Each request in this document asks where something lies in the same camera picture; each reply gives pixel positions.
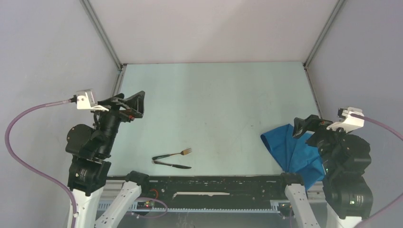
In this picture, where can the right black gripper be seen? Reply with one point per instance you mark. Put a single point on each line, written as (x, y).
(313, 122)

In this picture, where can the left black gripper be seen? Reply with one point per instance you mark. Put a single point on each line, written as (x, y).
(134, 103)

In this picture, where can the blue cloth napkin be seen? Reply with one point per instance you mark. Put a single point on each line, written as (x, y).
(294, 155)

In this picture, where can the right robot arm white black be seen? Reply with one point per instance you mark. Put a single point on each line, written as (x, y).
(345, 157)

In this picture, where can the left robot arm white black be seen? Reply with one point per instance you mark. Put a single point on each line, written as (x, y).
(90, 146)

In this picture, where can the small circuit board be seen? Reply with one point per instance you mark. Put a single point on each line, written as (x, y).
(147, 205)

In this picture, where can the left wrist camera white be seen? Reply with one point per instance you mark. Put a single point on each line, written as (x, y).
(85, 100)

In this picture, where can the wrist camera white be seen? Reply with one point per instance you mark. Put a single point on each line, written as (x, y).
(347, 122)
(85, 100)

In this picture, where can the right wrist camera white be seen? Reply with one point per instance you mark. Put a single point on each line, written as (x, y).
(347, 122)

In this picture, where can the aluminium frame rail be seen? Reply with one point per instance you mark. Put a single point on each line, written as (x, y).
(162, 207)

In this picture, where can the fork with black handle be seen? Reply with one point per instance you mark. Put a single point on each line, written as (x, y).
(184, 152)

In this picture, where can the knife with black handle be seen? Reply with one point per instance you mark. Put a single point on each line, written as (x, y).
(171, 165)

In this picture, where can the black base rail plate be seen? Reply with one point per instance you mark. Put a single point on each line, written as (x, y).
(217, 192)

